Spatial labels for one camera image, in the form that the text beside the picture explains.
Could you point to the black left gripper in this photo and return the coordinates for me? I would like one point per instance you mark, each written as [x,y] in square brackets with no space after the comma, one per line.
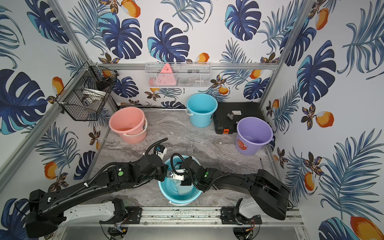
[165,172]

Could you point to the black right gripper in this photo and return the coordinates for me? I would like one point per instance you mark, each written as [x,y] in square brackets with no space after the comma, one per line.
[184,182]

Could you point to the teal plastic bucket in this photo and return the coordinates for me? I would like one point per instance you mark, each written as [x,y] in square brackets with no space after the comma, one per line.
[174,188]

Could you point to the pink plastic bucket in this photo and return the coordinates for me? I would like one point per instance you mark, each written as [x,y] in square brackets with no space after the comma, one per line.
[130,124]

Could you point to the purple plastic bucket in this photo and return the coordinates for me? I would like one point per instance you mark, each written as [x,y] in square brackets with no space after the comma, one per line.
[252,134]

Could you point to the light teal cloth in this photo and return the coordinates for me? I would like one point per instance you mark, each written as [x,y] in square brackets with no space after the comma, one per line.
[181,189]

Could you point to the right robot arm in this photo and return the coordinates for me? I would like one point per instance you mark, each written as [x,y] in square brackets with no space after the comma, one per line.
[271,195]

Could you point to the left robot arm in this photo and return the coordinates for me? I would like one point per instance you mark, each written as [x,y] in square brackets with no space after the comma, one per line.
[47,209]

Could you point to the teal bucket with label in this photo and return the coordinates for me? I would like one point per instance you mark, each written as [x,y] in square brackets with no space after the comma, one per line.
[200,109]

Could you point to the black tool case orange latches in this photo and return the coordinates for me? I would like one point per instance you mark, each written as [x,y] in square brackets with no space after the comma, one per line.
[223,125]

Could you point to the silver metal pipe fitting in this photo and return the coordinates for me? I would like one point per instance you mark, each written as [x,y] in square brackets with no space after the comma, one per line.
[230,116]

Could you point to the pink triangle item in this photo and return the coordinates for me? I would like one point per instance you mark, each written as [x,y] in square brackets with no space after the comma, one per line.
[166,77]

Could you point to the clear wall shelf basket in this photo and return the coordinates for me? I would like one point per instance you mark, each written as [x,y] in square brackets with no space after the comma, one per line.
[187,74]

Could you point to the black wire basket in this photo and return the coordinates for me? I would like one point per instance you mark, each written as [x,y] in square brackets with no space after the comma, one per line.
[85,96]

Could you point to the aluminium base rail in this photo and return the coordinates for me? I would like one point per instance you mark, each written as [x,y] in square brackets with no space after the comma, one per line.
[96,216]

